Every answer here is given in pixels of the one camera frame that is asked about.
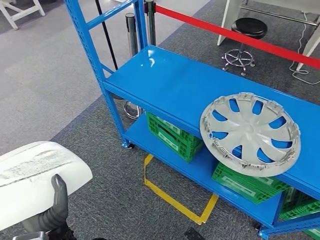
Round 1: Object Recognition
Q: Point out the white cable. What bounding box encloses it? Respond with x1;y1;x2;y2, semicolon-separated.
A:
289;11;320;86

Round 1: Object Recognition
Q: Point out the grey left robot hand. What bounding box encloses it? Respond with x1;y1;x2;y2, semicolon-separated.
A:
51;174;69;218

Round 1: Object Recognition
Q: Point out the white car body panel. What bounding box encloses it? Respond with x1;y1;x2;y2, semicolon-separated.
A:
0;141;94;232

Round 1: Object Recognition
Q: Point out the red barrier belt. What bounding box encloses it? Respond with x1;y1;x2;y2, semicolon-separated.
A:
155;4;320;70

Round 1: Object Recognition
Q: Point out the green plastic crate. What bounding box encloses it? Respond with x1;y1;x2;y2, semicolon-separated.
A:
211;161;291;205
147;124;204;164
145;111;205;154
303;227;320;240

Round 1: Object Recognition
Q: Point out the black round stool chrome base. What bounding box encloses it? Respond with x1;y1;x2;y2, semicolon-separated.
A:
221;17;268;77

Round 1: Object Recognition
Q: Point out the white folding stand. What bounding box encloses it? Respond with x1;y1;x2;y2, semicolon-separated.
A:
0;0;46;31

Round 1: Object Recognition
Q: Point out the tall open green crate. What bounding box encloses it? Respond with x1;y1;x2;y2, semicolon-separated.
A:
278;187;320;222

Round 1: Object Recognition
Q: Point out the blue metal shelf rack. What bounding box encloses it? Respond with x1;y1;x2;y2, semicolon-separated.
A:
64;0;320;240

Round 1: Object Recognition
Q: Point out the silver wheel hubcap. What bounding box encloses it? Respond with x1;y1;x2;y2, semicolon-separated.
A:
198;92;302;178

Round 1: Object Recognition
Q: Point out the thin black pole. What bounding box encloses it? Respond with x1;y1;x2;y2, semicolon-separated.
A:
94;0;118;71

